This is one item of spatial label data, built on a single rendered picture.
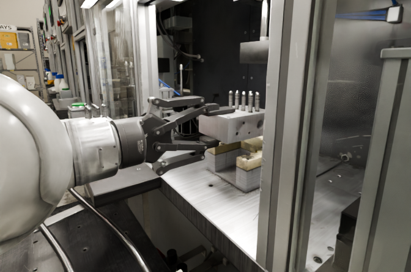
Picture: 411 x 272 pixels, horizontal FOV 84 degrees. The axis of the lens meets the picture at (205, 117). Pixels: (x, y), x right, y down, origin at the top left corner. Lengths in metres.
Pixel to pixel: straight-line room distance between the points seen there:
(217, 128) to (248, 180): 0.12
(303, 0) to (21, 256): 0.82
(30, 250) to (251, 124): 0.66
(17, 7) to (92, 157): 7.70
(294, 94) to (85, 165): 0.26
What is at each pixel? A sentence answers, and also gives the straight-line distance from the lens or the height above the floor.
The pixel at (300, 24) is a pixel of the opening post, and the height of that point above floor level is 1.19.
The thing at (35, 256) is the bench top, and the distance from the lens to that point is 0.81.
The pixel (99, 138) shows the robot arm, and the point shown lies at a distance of 0.33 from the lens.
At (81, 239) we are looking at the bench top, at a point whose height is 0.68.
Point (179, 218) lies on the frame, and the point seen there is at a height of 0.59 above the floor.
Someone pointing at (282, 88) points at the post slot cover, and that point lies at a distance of 0.24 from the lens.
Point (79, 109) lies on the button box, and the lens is 0.80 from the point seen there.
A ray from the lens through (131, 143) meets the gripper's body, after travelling 0.34.
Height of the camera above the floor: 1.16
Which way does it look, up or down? 13 degrees down
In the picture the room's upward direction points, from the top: straight up
